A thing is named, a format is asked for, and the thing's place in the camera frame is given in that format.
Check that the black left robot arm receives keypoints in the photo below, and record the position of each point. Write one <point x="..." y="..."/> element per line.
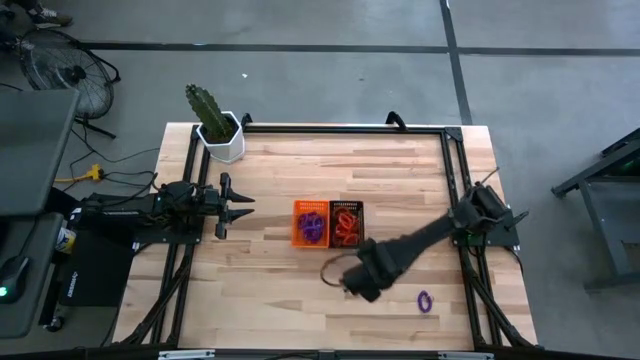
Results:
<point x="125" y="210"/>

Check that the orange plastic slotted basket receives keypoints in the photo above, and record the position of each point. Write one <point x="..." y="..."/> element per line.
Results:
<point x="295" y="240"/>

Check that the white drink can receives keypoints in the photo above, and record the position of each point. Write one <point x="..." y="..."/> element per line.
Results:
<point x="65" y="240"/>

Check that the black aluminium table frame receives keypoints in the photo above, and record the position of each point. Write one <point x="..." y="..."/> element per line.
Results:
<point x="350" y="129"/>

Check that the black plastic slotted basket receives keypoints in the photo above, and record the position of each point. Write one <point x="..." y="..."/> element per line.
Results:
<point x="332" y="204"/>

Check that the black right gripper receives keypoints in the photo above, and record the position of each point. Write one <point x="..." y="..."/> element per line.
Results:
<point x="380" y="272"/>

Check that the silver metal bracket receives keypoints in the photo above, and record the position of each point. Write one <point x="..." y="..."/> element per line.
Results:
<point x="465" y="355"/>
<point x="187" y="354"/>

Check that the black flat case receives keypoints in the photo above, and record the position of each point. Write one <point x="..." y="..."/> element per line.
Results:
<point x="100" y="270"/>

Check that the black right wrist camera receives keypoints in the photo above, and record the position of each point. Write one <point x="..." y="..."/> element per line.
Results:
<point x="377" y="255"/>

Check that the black caster wheel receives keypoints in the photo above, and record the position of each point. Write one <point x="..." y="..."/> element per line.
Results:
<point x="54" y="324"/>

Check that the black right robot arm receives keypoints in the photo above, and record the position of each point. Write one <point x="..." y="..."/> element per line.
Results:
<point x="430" y="232"/>

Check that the tall green cactus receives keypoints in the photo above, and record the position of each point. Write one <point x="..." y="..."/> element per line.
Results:
<point x="207" y="112"/>

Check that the black floor fan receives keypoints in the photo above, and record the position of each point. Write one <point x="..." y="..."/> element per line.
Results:
<point x="75" y="75"/>

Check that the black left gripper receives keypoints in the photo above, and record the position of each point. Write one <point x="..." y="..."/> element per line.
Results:
<point x="224" y="205"/>

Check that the dark metal cart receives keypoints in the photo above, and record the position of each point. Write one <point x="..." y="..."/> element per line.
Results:
<point x="610" y="210"/>

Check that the person's shoe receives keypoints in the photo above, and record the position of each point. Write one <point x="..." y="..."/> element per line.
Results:
<point x="50" y="17"/>

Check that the dark grey desk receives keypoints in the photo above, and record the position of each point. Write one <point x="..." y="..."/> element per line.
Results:
<point x="35" y="310"/>
<point x="30" y="150"/>

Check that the white hexagonal planter pot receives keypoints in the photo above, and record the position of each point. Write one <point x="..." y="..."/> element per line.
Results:
<point x="230" y="150"/>

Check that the black computer mouse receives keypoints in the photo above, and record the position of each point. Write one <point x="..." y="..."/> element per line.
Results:
<point x="15" y="275"/>

